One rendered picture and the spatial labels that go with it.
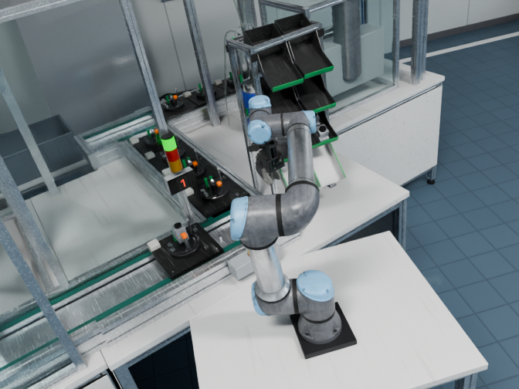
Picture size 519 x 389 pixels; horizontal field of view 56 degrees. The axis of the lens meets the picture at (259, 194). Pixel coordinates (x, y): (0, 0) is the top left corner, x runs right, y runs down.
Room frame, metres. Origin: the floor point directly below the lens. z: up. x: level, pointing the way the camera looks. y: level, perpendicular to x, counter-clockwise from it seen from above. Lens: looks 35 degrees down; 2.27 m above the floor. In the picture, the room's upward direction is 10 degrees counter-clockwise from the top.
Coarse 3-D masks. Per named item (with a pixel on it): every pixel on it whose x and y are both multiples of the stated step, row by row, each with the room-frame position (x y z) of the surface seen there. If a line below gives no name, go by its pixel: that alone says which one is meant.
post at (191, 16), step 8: (184, 0) 2.87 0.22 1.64; (192, 0) 2.87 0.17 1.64; (192, 8) 2.86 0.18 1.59; (192, 16) 2.87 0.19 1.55; (192, 24) 2.85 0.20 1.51; (192, 32) 2.86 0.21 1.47; (200, 32) 2.87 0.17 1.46; (192, 40) 2.88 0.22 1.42; (200, 40) 2.86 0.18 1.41; (200, 48) 2.87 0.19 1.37; (200, 56) 2.85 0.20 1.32; (200, 64) 2.85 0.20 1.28; (200, 72) 2.87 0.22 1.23; (208, 72) 2.87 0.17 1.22; (208, 80) 2.86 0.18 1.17; (208, 88) 2.86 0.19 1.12; (208, 96) 2.85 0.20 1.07; (208, 104) 2.87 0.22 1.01; (216, 112) 2.87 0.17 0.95; (216, 120) 2.87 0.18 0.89
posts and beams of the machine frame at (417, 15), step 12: (420, 0) 2.92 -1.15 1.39; (420, 12) 2.93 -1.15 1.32; (420, 24) 2.93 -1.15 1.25; (420, 36) 2.93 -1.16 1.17; (420, 48) 2.93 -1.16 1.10; (420, 60) 2.93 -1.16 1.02; (420, 72) 2.93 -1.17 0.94; (0, 180) 1.80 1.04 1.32; (12, 204) 1.80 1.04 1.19; (24, 228) 1.80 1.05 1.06; (36, 252) 1.80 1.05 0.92
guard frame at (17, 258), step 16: (0, 224) 1.14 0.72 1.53; (0, 240) 1.13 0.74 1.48; (16, 256) 1.14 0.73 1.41; (32, 256) 1.81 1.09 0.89; (32, 288) 1.14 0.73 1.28; (48, 288) 1.58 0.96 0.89; (48, 304) 1.14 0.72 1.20; (48, 320) 1.13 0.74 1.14; (64, 336) 1.14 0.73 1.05; (80, 368) 1.14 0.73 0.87; (48, 384) 1.09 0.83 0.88
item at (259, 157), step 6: (258, 144) 1.51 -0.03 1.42; (264, 144) 1.50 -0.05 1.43; (270, 144) 1.49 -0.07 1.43; (276, 144) 1.50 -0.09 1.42; (264, 150) 1.52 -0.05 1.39; (270, 150) 1.51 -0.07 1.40; (258, 156) 1.53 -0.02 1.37; (264, 156) 1.52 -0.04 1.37; (270, 156) 1.48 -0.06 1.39; (276, 156) 1.49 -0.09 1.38; (282, 156) 1.51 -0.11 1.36; (258, 162) 1.53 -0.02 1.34; (264, 162) 1.49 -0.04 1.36; (270, 162) 1.48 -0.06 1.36; (276, 162) 1.49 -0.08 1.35; (282, 162) 1.50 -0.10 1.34; (270, 168) 1.48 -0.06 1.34; (276, 168) 1.49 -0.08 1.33
